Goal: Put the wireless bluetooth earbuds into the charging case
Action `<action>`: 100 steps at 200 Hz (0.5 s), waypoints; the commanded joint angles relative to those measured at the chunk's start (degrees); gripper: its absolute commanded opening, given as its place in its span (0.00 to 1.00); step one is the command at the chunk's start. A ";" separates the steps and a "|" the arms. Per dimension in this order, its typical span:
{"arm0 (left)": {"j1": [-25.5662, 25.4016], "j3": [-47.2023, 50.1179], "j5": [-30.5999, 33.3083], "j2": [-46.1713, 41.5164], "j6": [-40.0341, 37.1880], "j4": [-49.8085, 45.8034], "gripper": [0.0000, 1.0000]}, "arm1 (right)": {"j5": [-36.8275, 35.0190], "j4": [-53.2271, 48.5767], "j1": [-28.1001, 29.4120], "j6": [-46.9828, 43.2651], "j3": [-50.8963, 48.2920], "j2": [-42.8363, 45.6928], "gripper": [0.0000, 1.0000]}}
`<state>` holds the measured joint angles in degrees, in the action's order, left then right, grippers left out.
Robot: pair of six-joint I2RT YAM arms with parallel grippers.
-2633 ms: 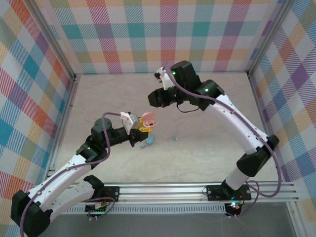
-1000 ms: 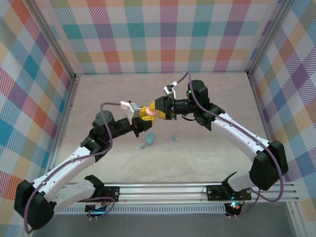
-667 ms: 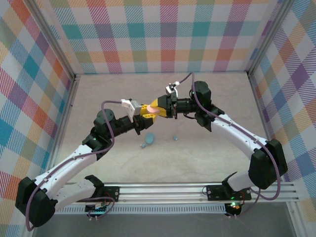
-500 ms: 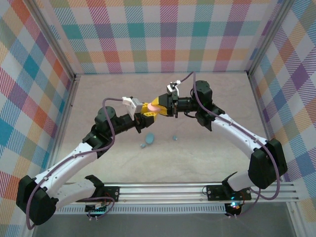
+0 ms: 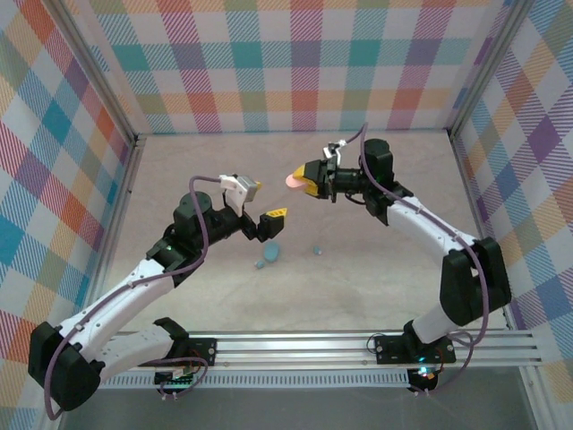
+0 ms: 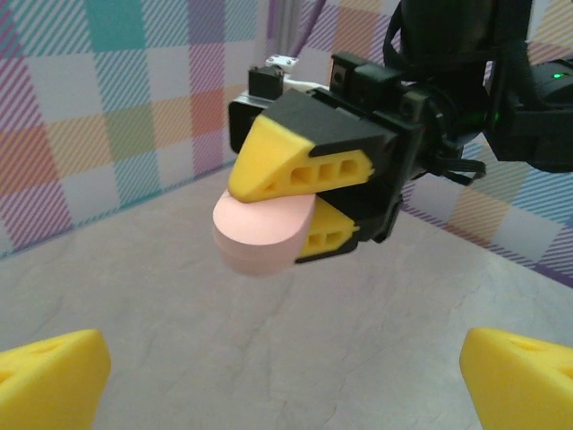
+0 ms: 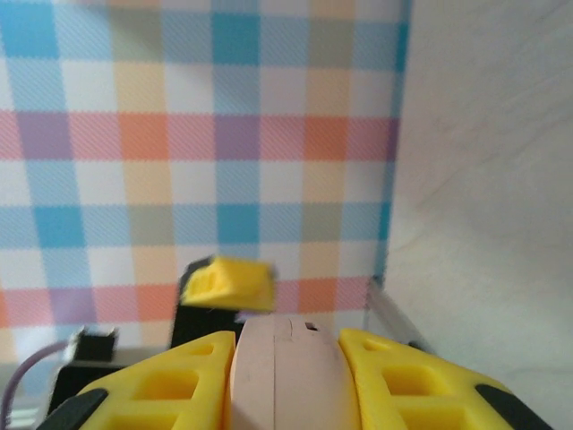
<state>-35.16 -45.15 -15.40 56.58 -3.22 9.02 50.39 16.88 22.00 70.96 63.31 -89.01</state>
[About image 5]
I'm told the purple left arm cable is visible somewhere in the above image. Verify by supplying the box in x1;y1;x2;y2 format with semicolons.
44;176;223;422

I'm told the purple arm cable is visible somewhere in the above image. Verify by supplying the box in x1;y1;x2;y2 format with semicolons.
342;123;492;398
44;176;223;422

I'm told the aluminium side rail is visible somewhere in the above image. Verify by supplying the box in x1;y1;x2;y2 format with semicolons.
449;133;520;332
79;133;148;335

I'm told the aluminium mounting rail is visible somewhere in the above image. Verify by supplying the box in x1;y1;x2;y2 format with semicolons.
47;330;543;372

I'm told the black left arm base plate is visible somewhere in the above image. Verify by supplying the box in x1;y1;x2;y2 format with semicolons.
169;336;218;369

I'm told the aluminium frame post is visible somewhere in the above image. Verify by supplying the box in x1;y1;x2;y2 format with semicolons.
52;0;141;143
447;0;536;138

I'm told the white slotted cable duct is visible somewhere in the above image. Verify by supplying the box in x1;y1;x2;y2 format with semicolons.
71;374;413;390

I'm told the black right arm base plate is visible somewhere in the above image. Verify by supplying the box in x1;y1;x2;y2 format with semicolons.
373;334;457;365

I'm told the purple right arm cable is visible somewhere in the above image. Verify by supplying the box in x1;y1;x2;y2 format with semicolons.
342;123;492;398

